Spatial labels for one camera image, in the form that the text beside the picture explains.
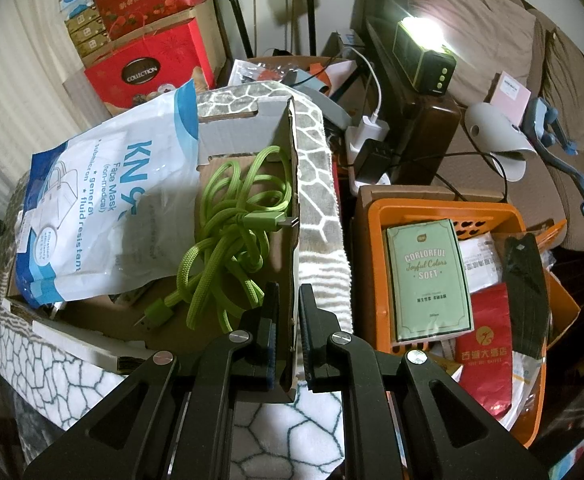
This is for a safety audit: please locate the clear bag of items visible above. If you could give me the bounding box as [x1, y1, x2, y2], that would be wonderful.
[227, 55, 357, 96]

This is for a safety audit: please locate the green braided usb cable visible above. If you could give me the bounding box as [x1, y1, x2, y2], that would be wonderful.
[132, 144, 301, 335]

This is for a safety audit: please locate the white power strip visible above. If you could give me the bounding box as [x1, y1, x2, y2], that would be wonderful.
[345, 115, 391, 196]

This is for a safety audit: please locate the brown sofa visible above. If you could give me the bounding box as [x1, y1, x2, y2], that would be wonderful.
[362, 0, 584, 252]

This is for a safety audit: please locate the red collection gift box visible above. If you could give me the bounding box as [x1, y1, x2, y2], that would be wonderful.
[84, 18, 215, 115]

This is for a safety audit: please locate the orange plastic basket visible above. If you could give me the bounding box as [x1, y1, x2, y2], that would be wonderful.
[355, 197, 580, 446]

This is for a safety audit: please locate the pink box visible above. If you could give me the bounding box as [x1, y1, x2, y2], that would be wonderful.
[488, 72, 532, 127]

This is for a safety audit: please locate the green colorful soft packet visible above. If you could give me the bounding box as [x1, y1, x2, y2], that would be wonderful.
[383, 219, 474, 344]

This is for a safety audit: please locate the cardboard box with white flaps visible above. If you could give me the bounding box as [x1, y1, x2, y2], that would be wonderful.
[3, 94, 303, 406]

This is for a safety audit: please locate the dark wooden nightstand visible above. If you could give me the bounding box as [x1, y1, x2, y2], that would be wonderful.
[363, 18, 461, 185]

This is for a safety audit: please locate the black sleeve in basket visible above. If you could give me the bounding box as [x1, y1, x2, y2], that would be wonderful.
[501, 233, 550, 360]

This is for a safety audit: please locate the stack of gold boxes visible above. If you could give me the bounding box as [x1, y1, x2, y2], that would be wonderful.
[65, 6, 110, 58]

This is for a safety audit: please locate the white curved device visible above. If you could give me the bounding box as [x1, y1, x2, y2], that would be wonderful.
[464, 102, 536, 182]

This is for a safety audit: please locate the red hotel bag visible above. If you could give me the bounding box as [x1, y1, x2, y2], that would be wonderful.
[455, 283, 512, 419]

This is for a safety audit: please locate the white blue face mask bag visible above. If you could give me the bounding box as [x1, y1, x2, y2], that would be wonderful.
[14, 81, 200, 308]

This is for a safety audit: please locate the blue phone holder clamp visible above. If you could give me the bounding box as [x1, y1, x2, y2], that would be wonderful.
[520, 96, 584, 219]

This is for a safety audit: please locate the bright lamp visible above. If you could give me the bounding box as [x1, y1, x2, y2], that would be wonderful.
[392, 16, 457, 96]

